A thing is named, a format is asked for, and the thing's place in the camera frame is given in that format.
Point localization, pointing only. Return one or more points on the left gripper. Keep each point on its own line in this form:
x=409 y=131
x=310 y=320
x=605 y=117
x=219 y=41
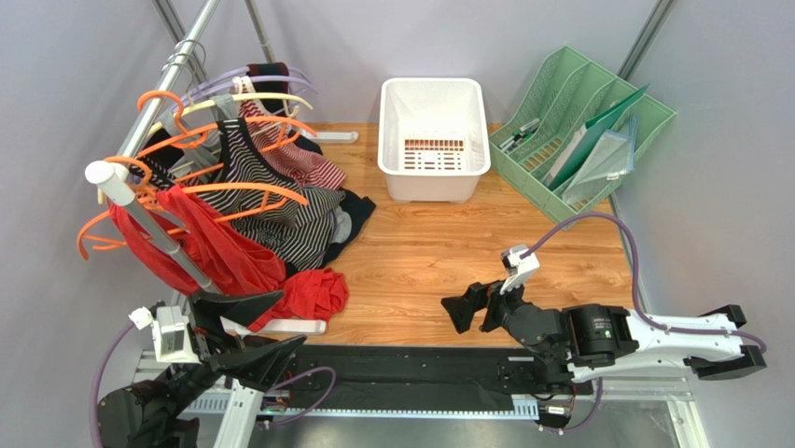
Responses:
x=257 y=363

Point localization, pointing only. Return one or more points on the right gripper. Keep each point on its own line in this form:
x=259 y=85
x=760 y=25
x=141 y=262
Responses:
x=492 y=308

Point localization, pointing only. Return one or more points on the red tank top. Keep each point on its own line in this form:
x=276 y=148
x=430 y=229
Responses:
x=236 y=264

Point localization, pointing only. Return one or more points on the orange plastic hanger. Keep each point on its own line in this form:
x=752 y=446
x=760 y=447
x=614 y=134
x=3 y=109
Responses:
x=119 y=188

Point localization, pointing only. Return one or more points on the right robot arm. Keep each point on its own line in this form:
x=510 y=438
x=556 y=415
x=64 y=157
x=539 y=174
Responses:
x=582 y=343

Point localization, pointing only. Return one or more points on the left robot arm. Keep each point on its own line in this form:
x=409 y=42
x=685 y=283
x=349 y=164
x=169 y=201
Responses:
x=146 y=413

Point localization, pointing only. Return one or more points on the black white striped top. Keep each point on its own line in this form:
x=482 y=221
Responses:
x=298 y=234

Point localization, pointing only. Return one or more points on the red white striped top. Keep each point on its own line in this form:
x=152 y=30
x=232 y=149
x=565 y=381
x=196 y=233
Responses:
x=303 y=165

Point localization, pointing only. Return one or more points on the grey garment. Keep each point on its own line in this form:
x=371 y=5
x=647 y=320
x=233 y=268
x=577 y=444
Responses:
x=342 y=227

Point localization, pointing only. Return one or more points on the white plastic basket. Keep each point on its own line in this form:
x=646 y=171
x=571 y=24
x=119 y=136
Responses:
x=433 y=138

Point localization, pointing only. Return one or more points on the pens in organizer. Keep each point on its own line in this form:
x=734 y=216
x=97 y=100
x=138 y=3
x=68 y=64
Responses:
x=524 y=133

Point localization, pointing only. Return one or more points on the green file organizer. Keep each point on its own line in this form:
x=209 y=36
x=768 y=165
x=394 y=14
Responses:
x=568 y=89

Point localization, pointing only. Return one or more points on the clear document pouch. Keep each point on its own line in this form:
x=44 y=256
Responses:
x=612 y=158

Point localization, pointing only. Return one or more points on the green folder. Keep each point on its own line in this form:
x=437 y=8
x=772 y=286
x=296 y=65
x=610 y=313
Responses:
x=585 y=139

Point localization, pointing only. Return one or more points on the dark navy garment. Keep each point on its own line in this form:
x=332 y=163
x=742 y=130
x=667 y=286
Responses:
x=360 y=209

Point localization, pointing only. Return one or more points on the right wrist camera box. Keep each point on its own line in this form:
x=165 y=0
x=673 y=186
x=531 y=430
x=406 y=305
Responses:
x=521 y=264

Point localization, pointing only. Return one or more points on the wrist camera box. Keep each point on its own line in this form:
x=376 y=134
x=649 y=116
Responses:
x=521 y=264
x=170 y=335

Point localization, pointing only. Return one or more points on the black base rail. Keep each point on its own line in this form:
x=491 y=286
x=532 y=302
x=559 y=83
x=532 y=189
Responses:
x=411 y=378

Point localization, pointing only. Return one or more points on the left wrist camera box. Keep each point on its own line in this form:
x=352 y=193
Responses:
x=170 y=335

